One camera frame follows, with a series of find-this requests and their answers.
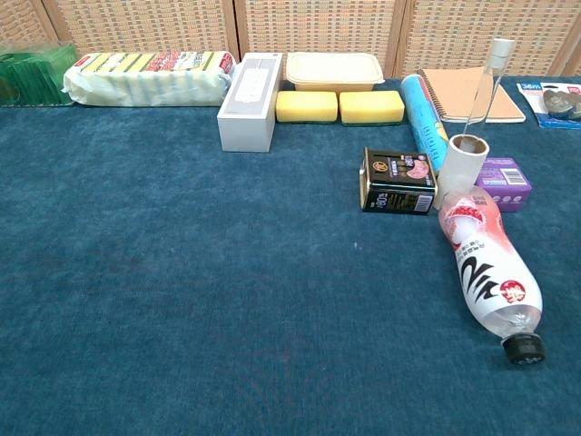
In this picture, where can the clear test tube white cap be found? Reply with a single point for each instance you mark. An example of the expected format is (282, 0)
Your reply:
(502, 47)

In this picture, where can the yellow sponge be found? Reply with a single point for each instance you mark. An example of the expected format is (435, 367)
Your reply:
(371, 107)
(306, 106)

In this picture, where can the white power strip box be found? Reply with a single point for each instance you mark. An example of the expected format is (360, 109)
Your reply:
(247, 113)

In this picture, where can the black luncheon meat tin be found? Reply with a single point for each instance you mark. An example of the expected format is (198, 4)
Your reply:
(399, 181)

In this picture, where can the blue carpet mat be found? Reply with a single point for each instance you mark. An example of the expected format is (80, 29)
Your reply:
(181, 272)

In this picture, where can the beige lidded food container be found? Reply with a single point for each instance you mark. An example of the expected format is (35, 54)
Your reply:
(333, 70)

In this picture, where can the blue cling film roll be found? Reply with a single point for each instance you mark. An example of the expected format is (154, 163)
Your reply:
(422, 118)

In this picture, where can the white paper roll cardboard core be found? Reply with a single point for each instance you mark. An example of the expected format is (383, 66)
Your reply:
(459, 170)

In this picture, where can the woven wooden folding screen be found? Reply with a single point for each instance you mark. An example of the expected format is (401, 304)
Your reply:
(318, 27)

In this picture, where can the bagged yellow sponge multipack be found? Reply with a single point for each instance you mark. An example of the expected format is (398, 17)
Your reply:
(145, 82)

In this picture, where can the plastic bottle pink white label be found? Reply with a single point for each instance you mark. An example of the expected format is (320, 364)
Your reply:
(490, 272)

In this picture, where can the brown spiral notebook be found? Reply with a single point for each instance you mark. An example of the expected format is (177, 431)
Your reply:
(454, 91)

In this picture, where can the small purple box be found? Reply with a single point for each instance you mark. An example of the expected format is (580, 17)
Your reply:
(508, 181)

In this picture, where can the correction tape blister pack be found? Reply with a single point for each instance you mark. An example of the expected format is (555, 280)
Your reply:
(547, 115)

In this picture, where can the green scouring pad pack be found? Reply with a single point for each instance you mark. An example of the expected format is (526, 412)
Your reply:
(32, 79)

